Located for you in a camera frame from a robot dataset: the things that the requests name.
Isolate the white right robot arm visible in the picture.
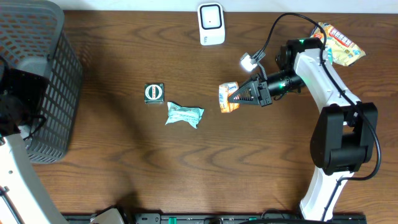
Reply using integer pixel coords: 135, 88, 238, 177
228, 38, 381, 222

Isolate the orange Kleenex tissue pack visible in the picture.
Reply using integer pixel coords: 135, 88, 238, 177
219, 82, 239, 113

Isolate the green round-logo box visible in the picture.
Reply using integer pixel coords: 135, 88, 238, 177
144, 83, 165, 104

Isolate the teal snack packet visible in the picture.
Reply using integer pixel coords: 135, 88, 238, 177
165, 102, 205, 129

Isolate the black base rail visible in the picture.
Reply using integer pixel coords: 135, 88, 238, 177
63, 212, 368, 224

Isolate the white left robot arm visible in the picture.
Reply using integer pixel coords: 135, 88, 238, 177
1, 58, 67, 223

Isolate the grey plastic basket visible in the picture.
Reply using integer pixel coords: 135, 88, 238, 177
1, 1, 83, 164

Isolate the yellow snack bag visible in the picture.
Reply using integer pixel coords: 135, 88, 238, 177
318, 22, 366, 66

